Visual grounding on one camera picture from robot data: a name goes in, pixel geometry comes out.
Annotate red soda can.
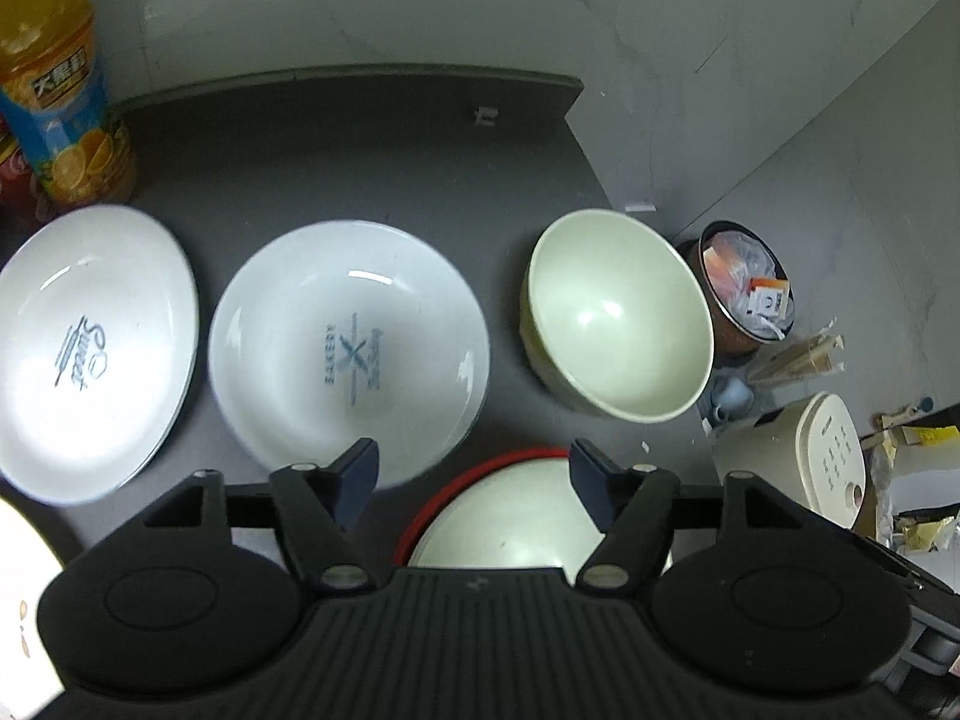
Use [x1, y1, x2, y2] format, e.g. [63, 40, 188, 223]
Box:
[0, 116, 53, 235]

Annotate white plate with orange spots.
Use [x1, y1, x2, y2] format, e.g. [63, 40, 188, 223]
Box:
[0, 499, 67, 698]

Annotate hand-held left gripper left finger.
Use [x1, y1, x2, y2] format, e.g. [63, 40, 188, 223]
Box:
[142, 437, 381, 593]

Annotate orange juice bottle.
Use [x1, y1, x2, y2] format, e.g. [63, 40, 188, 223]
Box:
[0, 0, 137, 220]

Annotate cream rice cooker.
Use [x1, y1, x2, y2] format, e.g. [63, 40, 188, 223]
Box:
[712, 390, 877, 533]

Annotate brown trash bin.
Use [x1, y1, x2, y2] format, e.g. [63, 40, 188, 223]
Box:
[679, 220, 796, 361]

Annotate cream bowl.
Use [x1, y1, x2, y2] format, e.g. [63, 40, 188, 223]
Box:
[521, 208, 715, 422]

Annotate orange and white packet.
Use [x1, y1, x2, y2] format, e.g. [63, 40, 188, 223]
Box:
[748, 277, 790, 320]

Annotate white plate with script print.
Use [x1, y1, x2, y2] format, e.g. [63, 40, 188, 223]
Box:
[0, 204, 200, 502]

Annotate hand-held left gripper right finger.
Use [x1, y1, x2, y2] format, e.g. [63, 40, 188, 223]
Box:
[568, 439, 807, 592]

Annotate white plate with cross print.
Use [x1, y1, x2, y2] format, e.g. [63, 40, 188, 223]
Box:
[208, 219, 492, 492]

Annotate red-rimmed bowl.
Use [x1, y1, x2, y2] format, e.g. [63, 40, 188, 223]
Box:
[390, 448, 676, 569]

